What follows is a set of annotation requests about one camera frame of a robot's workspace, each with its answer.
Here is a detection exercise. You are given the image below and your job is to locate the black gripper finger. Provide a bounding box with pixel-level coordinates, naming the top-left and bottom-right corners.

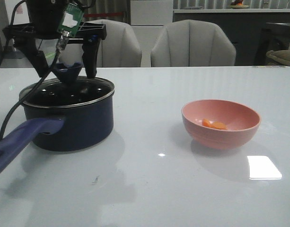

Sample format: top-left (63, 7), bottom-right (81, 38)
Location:
top-left (21, 38), bottom-right (49, 78)
top-left (82, 35), bottom-right (101, 79)

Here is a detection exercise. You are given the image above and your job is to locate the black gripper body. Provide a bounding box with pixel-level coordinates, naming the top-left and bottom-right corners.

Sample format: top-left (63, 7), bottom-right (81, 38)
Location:
top-left (3, 0), bottom-right (106, 40)

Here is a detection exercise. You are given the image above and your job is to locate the glass lid blue knob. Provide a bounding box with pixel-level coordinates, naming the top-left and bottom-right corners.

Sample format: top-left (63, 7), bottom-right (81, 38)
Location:
top-left (19, 62), bottom-right (115, 109)

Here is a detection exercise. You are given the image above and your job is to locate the dark blue saucepan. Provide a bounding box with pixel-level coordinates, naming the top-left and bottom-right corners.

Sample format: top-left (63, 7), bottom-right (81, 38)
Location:
top-left (0, 79), bottom-right (115, 178)

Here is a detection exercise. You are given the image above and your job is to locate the orange ham slice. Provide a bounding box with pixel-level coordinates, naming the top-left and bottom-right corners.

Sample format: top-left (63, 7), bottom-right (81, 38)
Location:
top-left (202, 118), bottom-right (212, 128)
top-left (211, 122), bottom-right (227, 130)

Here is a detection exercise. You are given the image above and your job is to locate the pink bowl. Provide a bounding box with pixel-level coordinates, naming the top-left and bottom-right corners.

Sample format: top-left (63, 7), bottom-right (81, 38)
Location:
top-left (182, 99), bottom-right (261, 150)

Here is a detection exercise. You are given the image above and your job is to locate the green circuit board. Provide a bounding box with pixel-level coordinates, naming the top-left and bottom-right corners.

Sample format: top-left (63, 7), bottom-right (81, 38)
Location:
top-left (57, 3), bottom-right (84, 38)

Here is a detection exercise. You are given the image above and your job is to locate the left grey upholstered chair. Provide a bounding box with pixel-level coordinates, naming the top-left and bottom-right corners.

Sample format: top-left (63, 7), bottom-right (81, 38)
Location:
top-left (91, 19), bottom-right (142, 68)

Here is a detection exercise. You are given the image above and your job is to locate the grey upholstered chair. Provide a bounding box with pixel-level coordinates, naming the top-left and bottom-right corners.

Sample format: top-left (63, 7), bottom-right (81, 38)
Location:
top-left (91, 19), bottom-right (142, 68)
top-left (150, 19), bottom-right (236, 67)

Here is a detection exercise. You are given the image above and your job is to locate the white cabinet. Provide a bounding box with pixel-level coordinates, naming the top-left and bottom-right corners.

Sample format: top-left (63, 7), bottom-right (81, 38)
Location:
top-left (130, 0), bottom-right (173, 67)

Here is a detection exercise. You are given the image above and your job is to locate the right grey upholstered chair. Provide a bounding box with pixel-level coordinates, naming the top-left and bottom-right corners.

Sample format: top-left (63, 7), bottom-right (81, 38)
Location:
top-left (150, 19), bottom-right (236, 67)

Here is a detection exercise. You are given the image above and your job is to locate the fruit plate on counter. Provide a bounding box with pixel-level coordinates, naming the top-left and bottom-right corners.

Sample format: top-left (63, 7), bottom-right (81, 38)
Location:
top-left (228, 0), bottom-right (249, 9)

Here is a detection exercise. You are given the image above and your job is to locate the grey counter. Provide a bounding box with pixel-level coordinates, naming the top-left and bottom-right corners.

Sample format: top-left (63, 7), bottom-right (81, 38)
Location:
top-left (173, 9), bottom-right (290, 66)

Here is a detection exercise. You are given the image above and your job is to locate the beige cushion basket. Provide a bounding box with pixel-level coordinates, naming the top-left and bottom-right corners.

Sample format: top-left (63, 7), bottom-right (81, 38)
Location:
top-left (266, 50), bottom-right (290, 66)

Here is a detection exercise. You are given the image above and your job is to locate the black cable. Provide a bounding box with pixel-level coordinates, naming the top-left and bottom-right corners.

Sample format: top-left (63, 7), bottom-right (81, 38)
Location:
top-left (0, 30), bottom-right (71, 142)

